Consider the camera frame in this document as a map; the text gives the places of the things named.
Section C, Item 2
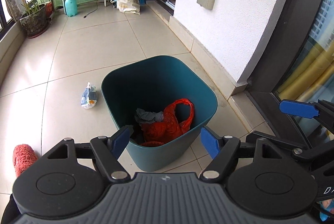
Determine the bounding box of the grey paper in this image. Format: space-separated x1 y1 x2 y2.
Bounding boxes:
135 108 164 124

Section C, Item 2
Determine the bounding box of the red plastic bag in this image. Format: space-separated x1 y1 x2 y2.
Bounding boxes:
140 99 195 147

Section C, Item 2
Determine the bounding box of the teal plastic trash bin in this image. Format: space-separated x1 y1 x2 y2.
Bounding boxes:
101 56 217 172

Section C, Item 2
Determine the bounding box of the yellow curtain behind glass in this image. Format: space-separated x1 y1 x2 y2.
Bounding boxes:
276 40 333 102

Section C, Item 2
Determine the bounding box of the blue white crumpled wrapper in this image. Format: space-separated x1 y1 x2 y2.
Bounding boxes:
80 82 97 109

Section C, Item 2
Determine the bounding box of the red fuzzy slipper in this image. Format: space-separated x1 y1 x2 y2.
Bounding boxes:
13 144 38 177

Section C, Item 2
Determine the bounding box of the white tote bag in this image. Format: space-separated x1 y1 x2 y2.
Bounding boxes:
110 0 141 15

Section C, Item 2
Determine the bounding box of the potted plant in pot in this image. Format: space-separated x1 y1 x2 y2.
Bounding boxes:
19 0 50 39

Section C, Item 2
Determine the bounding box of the teal spray bottle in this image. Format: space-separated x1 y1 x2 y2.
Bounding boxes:
65 0 78 17

